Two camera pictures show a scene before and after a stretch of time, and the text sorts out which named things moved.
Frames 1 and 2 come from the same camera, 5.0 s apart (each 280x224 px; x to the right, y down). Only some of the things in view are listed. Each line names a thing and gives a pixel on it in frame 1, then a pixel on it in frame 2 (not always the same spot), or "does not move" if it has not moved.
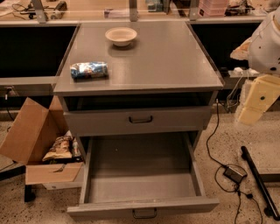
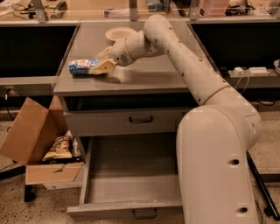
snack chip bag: (61, 148) does not move
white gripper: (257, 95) → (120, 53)
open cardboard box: (30, 139) does not move
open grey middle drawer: (142, 175) does not move
